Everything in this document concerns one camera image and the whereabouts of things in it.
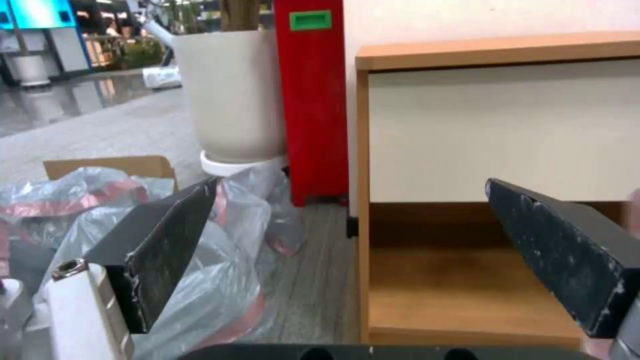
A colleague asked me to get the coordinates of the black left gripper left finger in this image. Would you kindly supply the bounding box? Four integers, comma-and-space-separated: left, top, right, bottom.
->
43, 176, 220, 360

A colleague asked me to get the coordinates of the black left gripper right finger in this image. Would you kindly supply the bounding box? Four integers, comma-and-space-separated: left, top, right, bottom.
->
484, 178, 640, 360

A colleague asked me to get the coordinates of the translucent grey garbage bag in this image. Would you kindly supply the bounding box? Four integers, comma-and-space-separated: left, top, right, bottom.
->
0, 166, 306, 360

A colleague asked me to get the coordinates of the brown cardboard box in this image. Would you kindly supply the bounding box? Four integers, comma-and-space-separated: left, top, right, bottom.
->
42, 154, 180, 192

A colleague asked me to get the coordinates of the white round pot saucer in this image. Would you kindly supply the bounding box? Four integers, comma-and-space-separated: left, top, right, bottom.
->
199, 149, 290, 178

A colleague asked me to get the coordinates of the wooden open shelf cabinet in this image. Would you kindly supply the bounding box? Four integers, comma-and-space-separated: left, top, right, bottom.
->
345, 31, 640, 348

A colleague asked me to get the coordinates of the large beige plant pot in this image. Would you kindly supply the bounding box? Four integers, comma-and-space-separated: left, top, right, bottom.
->
171, 29, 290, 163

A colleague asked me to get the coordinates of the white floor-standing device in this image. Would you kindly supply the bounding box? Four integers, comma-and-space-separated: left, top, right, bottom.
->
127, 0, 182, 90

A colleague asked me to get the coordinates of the red tall cabinet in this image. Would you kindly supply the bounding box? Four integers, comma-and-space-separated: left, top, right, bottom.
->
272, 0, 350, 208

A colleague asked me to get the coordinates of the small white round bin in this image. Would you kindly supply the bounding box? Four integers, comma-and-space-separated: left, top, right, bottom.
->
7, 55, 51, 86

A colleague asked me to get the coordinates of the blue screen kiosk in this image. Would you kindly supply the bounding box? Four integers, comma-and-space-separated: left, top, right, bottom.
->
0, 0, 94, 82

